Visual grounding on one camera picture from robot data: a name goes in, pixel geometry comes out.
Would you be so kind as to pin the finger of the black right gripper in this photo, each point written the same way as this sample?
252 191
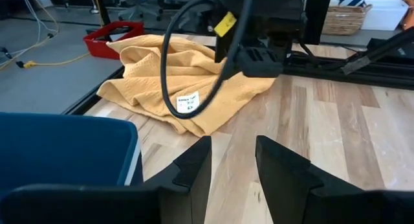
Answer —
258 62

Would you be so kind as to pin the navy fabric basket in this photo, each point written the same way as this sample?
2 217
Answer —
64 149

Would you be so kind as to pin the orange towel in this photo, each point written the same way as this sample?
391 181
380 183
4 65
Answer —
145 75

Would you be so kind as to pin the red plastic bin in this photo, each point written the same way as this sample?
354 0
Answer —
97 47

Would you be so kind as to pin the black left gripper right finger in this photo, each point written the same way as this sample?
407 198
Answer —
323 206

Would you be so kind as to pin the grey office chair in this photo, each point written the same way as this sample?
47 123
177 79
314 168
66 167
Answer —
142 7

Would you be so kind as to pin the wicker basket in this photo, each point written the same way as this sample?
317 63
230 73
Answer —
343 20

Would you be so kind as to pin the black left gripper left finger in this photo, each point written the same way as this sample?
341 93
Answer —
129 206

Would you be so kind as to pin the white plastic box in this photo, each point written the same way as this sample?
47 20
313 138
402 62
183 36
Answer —
385 13

